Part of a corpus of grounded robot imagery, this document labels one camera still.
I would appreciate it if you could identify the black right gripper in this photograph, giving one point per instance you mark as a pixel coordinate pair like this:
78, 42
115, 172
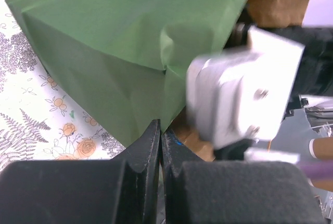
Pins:
307, 60

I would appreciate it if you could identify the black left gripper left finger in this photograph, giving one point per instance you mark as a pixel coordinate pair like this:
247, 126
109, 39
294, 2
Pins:
138, 192

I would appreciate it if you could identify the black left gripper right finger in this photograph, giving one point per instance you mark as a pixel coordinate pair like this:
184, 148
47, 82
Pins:
173, 154

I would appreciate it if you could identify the brown and green paper bag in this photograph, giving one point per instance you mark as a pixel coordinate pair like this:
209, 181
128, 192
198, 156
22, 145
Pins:
124, 61

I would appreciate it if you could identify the floral table mat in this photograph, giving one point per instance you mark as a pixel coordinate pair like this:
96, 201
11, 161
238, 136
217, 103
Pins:
39, 121

